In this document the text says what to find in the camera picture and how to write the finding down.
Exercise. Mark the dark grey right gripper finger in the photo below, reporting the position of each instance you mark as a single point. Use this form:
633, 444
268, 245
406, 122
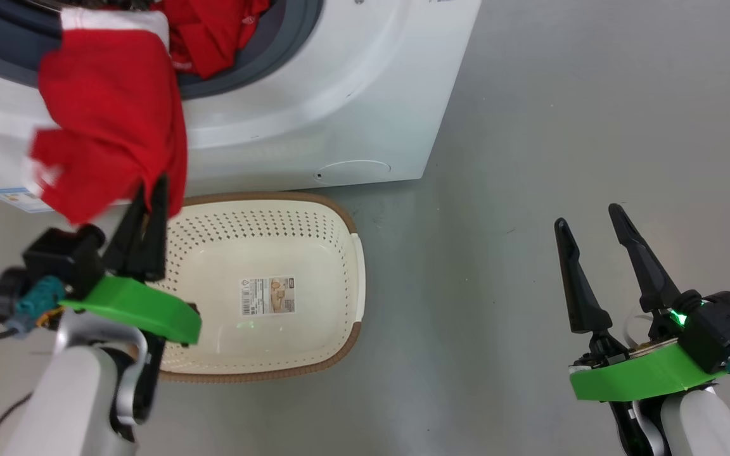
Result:
647, 272
583, 291

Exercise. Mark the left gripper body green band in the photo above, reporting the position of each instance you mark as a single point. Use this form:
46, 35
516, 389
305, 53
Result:
137, 307

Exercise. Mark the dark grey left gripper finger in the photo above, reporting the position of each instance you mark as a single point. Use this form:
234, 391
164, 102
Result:
157, 240
125, 253

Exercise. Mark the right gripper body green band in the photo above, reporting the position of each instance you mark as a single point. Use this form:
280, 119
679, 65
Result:
637, 377

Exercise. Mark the red garment with white band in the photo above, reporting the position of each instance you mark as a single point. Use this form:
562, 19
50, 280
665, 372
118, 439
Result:
105, 114

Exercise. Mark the red garment with small logo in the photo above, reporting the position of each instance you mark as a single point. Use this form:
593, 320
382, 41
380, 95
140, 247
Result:
213, 31

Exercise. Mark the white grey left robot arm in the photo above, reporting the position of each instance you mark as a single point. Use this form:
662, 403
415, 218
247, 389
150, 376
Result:
67, 399

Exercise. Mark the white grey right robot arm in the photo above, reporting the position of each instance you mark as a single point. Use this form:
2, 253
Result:
701, 424

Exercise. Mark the cream basket with brown rim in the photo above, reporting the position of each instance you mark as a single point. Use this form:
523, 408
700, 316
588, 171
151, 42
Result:
263, 240

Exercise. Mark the grey rubber door gasket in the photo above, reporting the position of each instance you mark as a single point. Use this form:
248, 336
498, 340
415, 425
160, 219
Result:
276, 50

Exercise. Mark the white front-load washing machine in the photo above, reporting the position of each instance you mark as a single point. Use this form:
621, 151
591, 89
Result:
352, 95

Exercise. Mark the white barcode label sticker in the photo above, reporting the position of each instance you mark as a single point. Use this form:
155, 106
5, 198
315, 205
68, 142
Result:
268, 296

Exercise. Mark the blue white energy label sticker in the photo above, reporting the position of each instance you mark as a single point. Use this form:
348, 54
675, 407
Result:
13, 197

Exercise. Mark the round white filter cover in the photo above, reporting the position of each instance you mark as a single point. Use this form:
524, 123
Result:
352, 172

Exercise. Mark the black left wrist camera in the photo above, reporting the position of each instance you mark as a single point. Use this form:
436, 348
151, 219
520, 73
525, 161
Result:
64, 259

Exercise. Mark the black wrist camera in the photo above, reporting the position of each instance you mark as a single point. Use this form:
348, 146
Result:
723, 329
64, 259

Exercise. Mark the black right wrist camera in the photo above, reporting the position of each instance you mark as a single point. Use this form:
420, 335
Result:
723, 329

